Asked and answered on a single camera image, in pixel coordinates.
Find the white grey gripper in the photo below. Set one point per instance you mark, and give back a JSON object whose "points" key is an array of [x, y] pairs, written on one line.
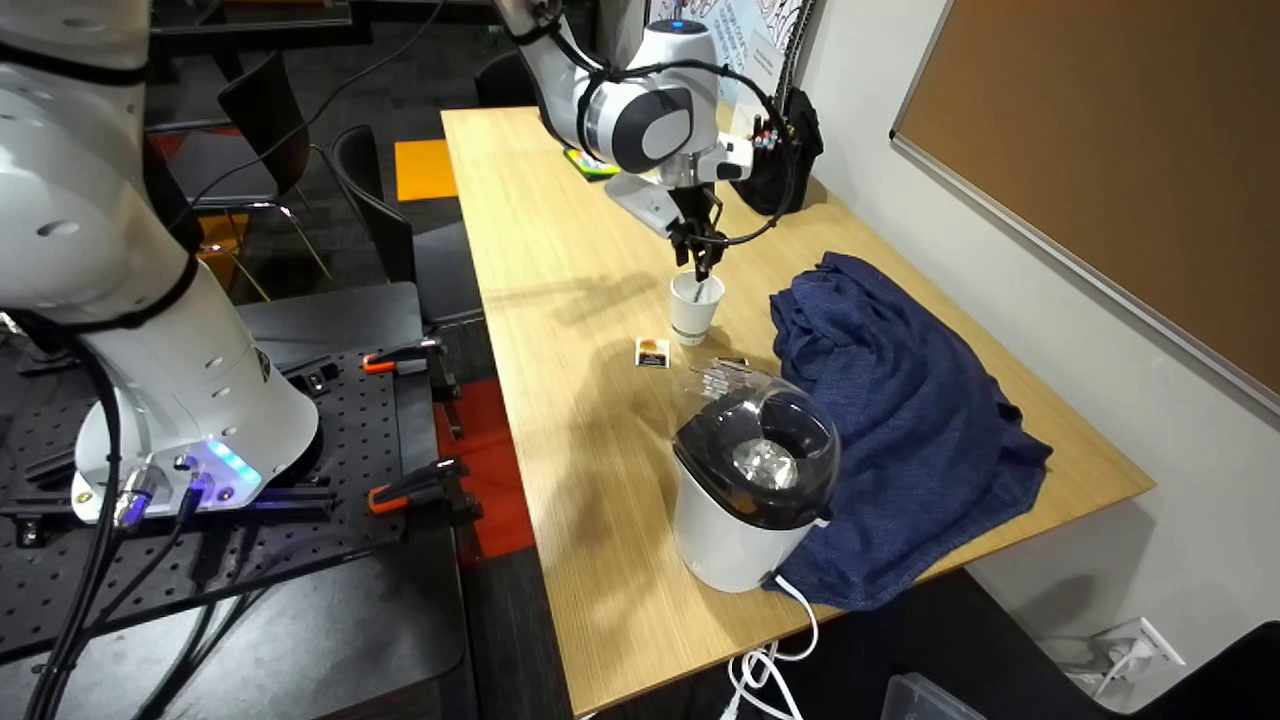
{"points": [[656, 127]]}

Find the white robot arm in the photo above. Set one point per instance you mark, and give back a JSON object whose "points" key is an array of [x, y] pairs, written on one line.
{"points": [[195, 408]]}

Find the white paper cup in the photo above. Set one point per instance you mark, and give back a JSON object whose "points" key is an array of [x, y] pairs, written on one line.
{"points": [[694, 321]]}

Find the black pen holder with markers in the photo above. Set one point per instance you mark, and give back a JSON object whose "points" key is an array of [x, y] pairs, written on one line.
{"points": [[781, 159]]}

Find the small orange white packet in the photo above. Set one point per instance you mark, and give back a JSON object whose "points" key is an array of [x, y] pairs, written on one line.
{"points": [[649, 354]]}

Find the green yellow crayon box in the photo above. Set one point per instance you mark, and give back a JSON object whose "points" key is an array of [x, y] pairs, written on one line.
{"points": [[591, 167]]}

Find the whiteboard with drawings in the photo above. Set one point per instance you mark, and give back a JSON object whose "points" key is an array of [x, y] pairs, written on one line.
{"points": [[753, 39]]}

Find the white black popcorn machine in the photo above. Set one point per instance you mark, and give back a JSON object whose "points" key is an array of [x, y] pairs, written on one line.
{"points": [[753, 474]]}

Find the orange paper sheet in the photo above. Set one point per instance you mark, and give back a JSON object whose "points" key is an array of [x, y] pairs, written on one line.
{"points": [[423, 168]]}

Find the orange black clamp upper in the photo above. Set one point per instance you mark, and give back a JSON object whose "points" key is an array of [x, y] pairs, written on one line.
{"points": [[407, 357]]}

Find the orange black clamp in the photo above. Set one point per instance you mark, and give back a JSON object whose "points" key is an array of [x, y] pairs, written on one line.
{"points": [[407, 357], [437, 481]]}

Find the dark blue cloth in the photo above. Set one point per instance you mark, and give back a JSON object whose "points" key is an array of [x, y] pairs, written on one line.
{"points": [[929, 445]]}

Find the black office chair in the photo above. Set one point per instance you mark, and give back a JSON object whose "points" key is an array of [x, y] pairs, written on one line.
{"points": [[397, 246]]}

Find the orange black clamp lower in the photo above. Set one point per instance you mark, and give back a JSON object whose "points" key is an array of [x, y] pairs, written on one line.
{"points": [[437, 481]]}

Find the brown cork board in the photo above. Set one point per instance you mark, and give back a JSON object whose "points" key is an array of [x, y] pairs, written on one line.
{"points": [[1134, 147]]}

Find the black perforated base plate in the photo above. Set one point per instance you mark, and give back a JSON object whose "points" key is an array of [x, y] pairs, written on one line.
{"points": [[292, 525]]}

